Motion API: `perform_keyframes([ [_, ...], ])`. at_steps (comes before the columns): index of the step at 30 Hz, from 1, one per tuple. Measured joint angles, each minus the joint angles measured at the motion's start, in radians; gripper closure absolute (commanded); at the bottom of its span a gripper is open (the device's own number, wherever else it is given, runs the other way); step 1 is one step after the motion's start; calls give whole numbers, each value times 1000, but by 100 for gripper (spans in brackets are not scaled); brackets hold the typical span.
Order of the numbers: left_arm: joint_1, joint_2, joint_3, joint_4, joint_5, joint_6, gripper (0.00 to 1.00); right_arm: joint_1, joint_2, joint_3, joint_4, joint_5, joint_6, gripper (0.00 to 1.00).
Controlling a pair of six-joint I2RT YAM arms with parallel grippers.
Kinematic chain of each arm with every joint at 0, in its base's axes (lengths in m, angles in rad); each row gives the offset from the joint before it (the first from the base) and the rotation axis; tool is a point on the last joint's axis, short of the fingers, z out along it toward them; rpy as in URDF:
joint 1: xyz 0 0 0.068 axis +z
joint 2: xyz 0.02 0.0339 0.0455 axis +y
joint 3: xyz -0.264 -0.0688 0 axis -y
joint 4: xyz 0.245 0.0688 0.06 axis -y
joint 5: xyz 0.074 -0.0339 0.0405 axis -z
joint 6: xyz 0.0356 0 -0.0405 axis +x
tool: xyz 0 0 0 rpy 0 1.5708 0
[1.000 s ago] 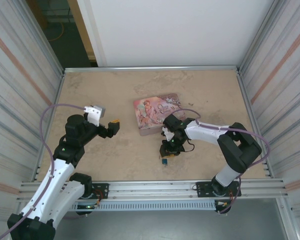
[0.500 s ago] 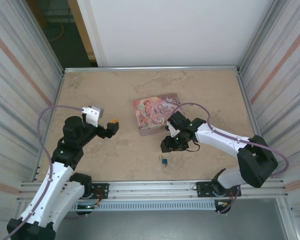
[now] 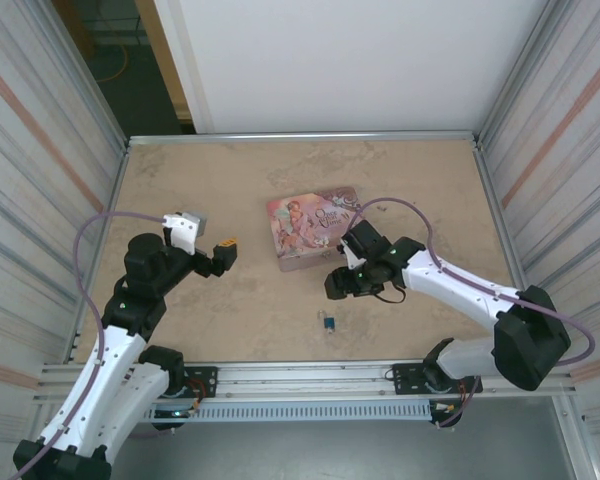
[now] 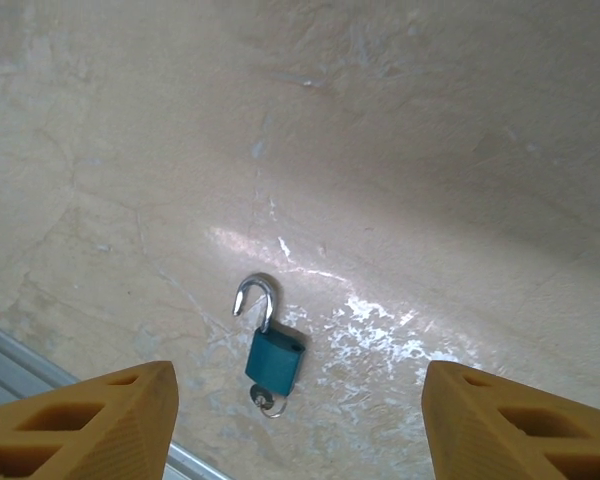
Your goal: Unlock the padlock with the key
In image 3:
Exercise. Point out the aluminium frame bar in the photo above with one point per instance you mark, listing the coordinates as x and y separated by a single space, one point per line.
111 200
305 138
500 225

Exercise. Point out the aluminium left side frame bar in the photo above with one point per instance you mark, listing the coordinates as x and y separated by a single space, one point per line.
111 200

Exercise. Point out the wooden door frame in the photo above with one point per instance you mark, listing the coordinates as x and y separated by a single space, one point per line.
167 65

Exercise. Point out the long aluminium mounting rail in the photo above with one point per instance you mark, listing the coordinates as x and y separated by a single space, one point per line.
305 380

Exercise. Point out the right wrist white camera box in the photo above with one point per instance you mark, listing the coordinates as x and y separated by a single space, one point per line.
351 257

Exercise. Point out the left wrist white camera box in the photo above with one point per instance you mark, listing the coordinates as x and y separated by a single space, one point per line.
182 232

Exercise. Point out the aluminium back frame bar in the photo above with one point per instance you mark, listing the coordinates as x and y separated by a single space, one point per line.
305 138

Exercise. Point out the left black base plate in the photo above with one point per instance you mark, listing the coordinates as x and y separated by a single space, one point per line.
205 382

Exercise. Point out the small blue padlock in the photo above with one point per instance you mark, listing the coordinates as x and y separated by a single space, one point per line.
329 324

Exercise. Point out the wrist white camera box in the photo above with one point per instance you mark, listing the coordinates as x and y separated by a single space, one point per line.
351 257
182 232

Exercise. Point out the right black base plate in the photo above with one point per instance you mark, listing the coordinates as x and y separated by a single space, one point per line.
407 377

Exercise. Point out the pink printed tin box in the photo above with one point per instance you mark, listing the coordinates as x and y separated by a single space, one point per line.
310 225

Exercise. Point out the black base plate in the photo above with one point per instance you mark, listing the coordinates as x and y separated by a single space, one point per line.
407 377
205 382

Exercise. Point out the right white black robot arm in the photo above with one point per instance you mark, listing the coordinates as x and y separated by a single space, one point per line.
460 285

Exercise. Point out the aluminium right side frame bar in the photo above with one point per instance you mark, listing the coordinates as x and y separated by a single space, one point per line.
500 225

